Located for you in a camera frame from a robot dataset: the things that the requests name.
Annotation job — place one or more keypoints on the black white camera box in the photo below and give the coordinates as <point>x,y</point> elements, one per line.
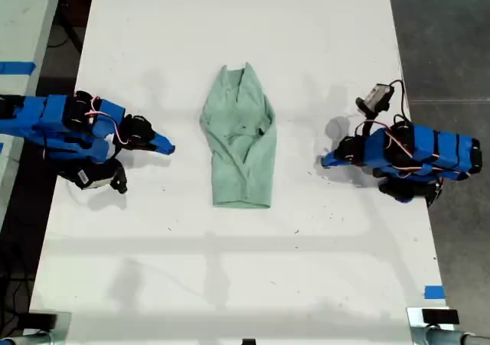
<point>92,177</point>

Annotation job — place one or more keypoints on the small black box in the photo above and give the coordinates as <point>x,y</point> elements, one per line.
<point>440,316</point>
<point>42,320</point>

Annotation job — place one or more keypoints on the short black camera stalk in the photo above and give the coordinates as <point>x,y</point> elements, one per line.
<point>119,178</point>
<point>368,121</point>

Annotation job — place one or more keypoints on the long blue tape strip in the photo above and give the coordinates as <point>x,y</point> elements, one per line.
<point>15,67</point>

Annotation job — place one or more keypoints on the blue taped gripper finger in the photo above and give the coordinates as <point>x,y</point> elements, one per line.
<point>162,139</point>
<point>332,163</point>
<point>333,155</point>
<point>159,147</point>

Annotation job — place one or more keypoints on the pale side table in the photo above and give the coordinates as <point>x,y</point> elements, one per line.
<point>23,23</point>

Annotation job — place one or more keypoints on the pale green T-shirt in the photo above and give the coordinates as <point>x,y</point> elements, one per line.
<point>237,150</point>

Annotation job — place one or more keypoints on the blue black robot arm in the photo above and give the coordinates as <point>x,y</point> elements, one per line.
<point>49,111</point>
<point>440,150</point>

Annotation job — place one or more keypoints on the metal table clamp bracket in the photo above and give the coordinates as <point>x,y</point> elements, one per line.
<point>63,329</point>
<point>415,329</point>

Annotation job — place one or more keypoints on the short blue tape strip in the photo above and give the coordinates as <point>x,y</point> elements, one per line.
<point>434,292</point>

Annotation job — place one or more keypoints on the grey black camera box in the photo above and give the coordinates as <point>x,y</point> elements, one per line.
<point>377,94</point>

